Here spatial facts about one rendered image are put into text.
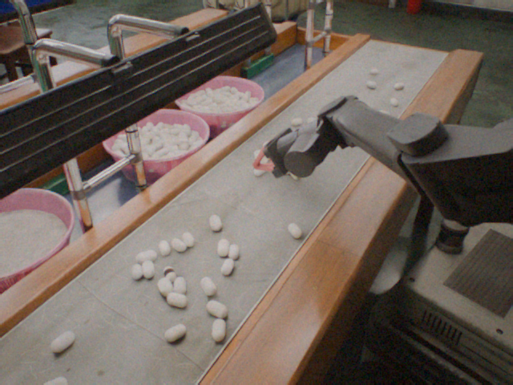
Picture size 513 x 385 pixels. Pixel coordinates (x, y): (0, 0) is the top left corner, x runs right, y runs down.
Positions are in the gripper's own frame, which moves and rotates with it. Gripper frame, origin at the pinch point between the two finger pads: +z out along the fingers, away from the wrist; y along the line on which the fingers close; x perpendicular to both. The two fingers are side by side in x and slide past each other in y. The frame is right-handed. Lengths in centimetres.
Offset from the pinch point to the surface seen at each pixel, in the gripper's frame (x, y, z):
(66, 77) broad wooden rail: -49, -19, 64
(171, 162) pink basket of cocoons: -10.2, 2.8, 19.6
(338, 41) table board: -9, -111, 24
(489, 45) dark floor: 73, -378, 37
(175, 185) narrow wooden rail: -6.2, 11.4, 12.7
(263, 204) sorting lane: 7.2, 4.7, 0.4
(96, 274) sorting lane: -2.7, 37.0, 12.3
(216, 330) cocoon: 12.2, 37.3, -8.7
